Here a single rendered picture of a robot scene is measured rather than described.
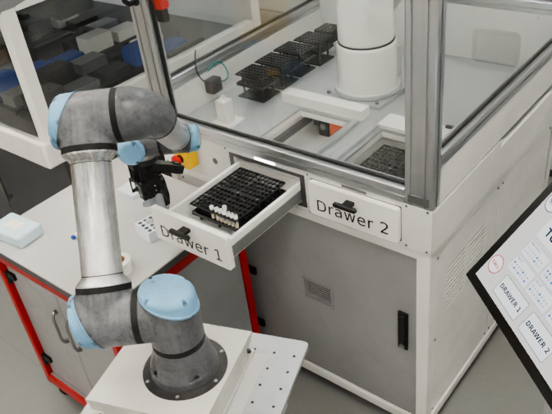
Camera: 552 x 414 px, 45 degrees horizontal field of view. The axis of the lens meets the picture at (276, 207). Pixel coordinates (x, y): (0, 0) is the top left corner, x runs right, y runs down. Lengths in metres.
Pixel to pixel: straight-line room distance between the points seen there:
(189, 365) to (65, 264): 0.74
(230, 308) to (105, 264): 0.95
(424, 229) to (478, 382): 0.94
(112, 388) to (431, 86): 0.97
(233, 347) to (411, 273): 0.59
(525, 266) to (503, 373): 1.24
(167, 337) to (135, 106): 0.47
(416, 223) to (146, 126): 0.75
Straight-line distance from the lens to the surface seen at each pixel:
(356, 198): 1.81
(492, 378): 2.60
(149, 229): 2.05
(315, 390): 2.54
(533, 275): 1.39
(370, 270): 1.99
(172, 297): 1.37
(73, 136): 1.42
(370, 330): 2.17
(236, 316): 2.35
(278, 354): 1.63
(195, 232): 1.80
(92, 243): 1.42
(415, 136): 1.63
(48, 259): 2.12
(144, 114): 1.41
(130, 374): 1.57
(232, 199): 1.92
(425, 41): 1.52
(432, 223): 1.75
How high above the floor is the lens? 1.95
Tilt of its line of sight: 34 degrees down
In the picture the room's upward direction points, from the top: 8 degrees counter-clockwise
